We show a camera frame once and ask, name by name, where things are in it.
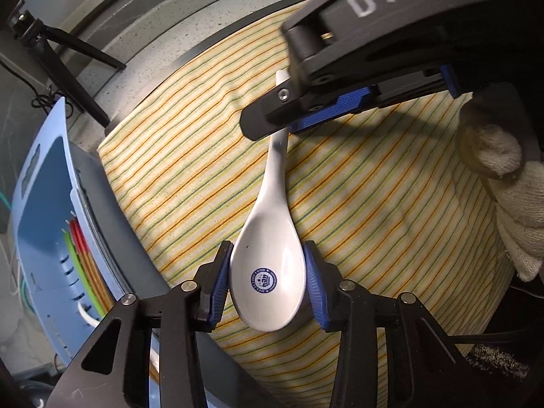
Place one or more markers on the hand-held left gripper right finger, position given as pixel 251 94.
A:
pixel 314 289

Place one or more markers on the black tripod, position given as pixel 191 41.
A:
pixel 51 63

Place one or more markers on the yellow striped cloth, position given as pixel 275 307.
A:
pixel 178 170

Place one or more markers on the red-tipped wooden chopstick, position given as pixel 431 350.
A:
pixel 77 242
pixel 98 282
pixel 91 276
pixel 83 242

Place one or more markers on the white plastic spoon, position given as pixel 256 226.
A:
pixel 87 315

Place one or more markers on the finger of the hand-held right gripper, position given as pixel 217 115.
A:
pixel 408 89
pixel 331 106

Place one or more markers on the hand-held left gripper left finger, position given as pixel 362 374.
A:
pixel 221 280

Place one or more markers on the white ceramic spoon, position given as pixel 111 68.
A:
pixel 267 238

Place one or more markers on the green plastic spoon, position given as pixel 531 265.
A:
pixel 83 272

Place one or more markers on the blue plastic basket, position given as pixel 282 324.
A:
pixel 42 229

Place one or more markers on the person's right hand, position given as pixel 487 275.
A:
pixel 497 153

